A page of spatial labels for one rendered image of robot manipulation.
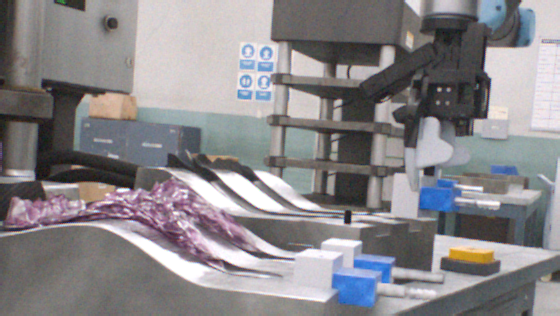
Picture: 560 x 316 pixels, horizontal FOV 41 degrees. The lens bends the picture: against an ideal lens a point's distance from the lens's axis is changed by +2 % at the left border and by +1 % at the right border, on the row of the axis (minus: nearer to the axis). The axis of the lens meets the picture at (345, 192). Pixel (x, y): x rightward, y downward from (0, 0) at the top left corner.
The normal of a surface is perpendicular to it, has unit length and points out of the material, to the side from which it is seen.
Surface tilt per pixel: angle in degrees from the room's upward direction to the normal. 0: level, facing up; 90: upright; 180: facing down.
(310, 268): 90
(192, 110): 90
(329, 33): 90
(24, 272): 90
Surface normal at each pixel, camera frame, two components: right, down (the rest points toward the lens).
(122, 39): 0.88, 0.10
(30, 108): 0.63, 0.10
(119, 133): -0.30, 0.03
